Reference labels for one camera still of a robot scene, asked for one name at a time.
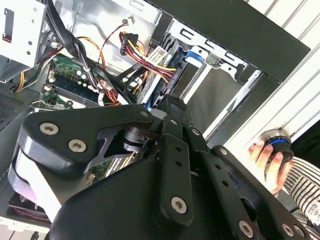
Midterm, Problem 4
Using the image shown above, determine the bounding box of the hard disk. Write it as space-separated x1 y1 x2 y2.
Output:
136 46 205 113

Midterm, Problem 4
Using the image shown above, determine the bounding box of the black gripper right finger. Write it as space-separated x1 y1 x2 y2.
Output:
186 127 312 240

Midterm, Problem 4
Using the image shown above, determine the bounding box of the round black tool blue ring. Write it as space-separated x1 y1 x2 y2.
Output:
259 128 295 163

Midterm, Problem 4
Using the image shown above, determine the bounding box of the person's hand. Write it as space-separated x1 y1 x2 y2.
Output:
247 138 295 196

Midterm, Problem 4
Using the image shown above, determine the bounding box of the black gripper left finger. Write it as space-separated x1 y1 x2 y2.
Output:
7 96 196 227

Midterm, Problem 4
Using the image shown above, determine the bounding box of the multicolour power wire white label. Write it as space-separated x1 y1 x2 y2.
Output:
119 31 177 83

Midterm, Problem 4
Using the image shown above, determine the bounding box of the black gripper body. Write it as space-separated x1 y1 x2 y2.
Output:
47 124 242 240

